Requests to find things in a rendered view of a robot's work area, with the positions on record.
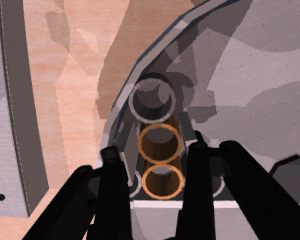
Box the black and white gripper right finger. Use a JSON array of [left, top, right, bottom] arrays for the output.
[[175, 111, 300, 240]]

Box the bronze bushing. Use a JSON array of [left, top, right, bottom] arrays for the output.
[[142, 155, 184, 199], [137, 115, 182, 164]]

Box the grey metal ring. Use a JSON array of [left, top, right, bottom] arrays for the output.
[[128, 72, 176, 124], [129, 152, 144, 197], [181, 152, 225, 198]]

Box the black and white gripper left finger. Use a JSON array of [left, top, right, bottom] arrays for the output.
[[22, 121, 139, 240]]

